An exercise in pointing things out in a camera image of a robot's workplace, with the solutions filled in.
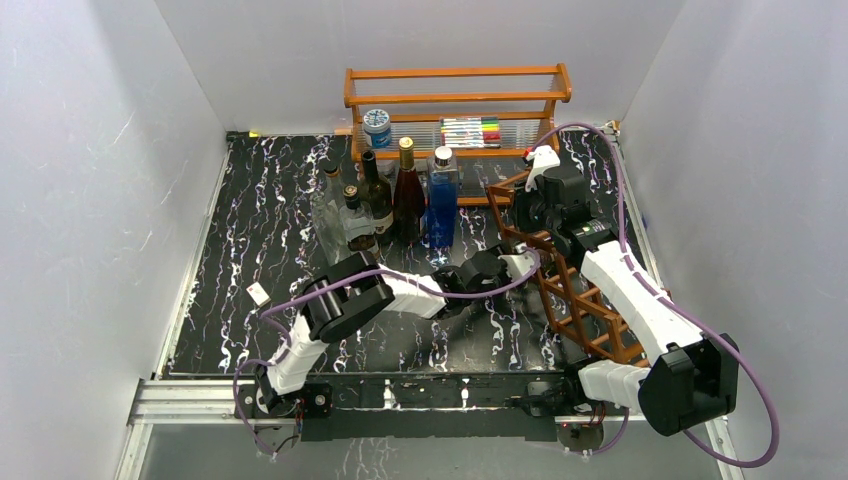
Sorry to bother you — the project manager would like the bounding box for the blue glass bottle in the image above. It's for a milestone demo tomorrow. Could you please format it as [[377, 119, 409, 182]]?
[[426, 146, 459, 248]]

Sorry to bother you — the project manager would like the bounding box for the wooden wine rack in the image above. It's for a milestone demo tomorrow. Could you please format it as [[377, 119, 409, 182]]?
[[486, 167, 650, 367]]

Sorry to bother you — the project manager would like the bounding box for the gold foil wine bottle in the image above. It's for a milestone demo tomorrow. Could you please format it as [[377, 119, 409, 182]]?
[[394, 136, 425, 245]]

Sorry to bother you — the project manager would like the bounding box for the dark green wine bottle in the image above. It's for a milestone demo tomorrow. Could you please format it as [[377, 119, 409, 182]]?
[[359, 150, 394, 245]]

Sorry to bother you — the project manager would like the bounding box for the dark bottle rack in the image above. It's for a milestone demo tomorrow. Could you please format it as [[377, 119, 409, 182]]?
[[340, 185, 380, 258]]

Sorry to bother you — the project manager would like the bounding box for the clear glass bottle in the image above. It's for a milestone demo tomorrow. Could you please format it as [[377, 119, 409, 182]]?
[[323, 163, 346, 210]]

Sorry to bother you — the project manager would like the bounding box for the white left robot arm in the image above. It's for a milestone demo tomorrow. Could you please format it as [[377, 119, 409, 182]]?
[[255, 248, 541, 416]]

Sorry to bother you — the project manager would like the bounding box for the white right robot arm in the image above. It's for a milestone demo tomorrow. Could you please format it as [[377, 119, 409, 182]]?
[[512, 164, 739, 436]]

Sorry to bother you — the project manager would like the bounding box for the orange wooden shelf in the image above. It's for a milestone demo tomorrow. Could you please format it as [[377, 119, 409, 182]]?
[[343, 63, 574, 208]]

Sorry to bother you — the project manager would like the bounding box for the marker pen set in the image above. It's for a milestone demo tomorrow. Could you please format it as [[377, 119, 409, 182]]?
[[440, 116, 502, 149]]

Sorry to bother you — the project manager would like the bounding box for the blue lidded jar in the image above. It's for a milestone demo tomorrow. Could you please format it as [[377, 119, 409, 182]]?
[[362, 108, 392, 149]]

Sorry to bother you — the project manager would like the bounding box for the small white card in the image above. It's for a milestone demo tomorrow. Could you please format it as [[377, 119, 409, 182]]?
[[247, 282, 270, 307]]

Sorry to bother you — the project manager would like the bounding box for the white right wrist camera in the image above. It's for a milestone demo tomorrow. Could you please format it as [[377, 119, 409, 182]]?
[[524, 145, 560, 192]]

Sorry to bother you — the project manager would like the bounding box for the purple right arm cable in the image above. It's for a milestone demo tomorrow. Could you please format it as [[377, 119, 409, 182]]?
[[526, 122, 782, 469]]

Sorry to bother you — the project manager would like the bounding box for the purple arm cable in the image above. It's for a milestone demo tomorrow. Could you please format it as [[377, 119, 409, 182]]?
[[526, 122, 782, 469], [231, 248, 543, 458]]

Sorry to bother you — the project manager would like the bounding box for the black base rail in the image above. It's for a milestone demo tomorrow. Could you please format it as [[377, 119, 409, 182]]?
[[237, 371, 599, 442]]

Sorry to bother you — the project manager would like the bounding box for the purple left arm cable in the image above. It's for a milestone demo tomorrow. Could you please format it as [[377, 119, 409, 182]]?
[[231, 248, 543, 458]]

